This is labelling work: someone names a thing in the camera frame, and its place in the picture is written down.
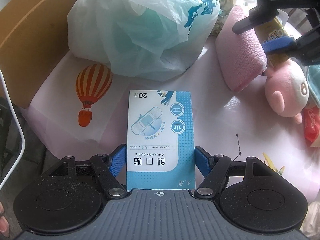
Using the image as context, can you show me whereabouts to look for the gold foil snack pack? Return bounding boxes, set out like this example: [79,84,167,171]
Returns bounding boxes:
[254,15,290,68]

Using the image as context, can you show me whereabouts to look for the pink pig plush toy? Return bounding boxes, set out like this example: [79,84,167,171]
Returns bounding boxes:
[264,60,309,124]

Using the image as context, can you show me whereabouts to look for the blue white bandage box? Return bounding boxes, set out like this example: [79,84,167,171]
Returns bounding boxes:
[126,90,195,191]

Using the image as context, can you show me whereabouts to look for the green floral scrunchie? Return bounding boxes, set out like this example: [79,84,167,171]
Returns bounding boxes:
[210,0,234,37]

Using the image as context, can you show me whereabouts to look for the person's hand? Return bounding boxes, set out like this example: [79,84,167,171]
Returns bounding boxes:
[0,202,10,237]

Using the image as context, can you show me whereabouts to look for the teal knitted cloth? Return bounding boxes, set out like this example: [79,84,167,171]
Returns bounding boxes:
[305,64,320,107]

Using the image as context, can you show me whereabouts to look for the pink rolled towel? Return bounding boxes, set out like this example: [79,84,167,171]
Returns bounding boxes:
[215,5,267,92]

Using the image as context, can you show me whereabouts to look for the pink printed tablecloth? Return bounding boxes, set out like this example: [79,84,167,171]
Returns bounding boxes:
[21,0,320,235]

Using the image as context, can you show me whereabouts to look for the red snack packet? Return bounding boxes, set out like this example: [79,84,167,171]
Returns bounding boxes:
[303,106,319,147]

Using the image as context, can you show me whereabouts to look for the white green plastic bag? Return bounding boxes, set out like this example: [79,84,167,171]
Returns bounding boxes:
[68,0,220,81]

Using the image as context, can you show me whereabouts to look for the brown cardboard box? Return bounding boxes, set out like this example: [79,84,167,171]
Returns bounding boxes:
[1,0,76,108]

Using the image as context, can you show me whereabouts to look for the white cable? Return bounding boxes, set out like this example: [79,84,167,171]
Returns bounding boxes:
[0,68,27,190]

